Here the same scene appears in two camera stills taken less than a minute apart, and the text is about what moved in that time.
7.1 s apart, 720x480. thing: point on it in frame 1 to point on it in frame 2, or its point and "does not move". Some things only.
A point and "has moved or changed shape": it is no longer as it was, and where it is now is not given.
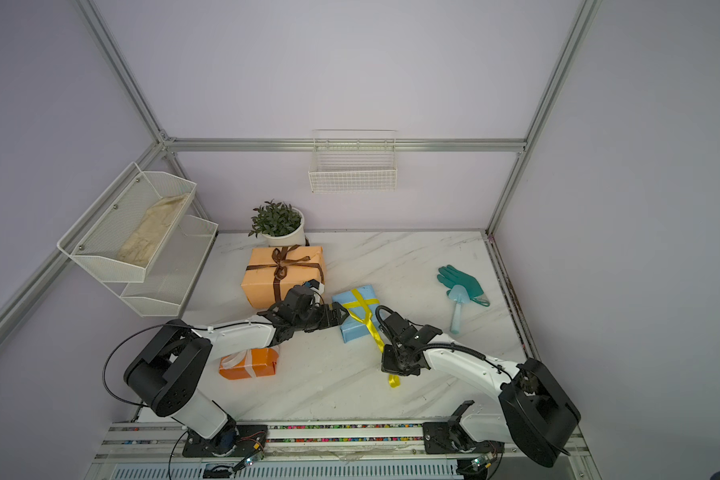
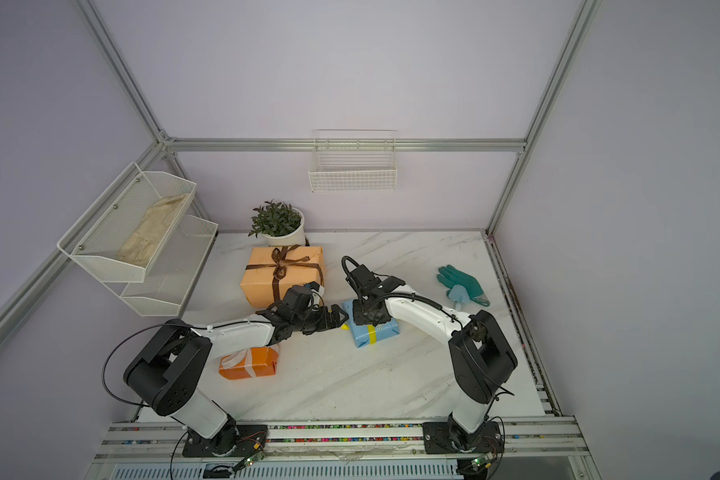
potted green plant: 280,223 does not move
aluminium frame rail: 169,442 does not move
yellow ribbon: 361,311 has moved or changed shape
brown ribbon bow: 281,261 does not move
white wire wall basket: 354,161 does not move
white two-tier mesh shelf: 139,241 does not move
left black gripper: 337,319 does not move
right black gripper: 389,364 to 361,317
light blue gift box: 362,307 has moved or changed shape
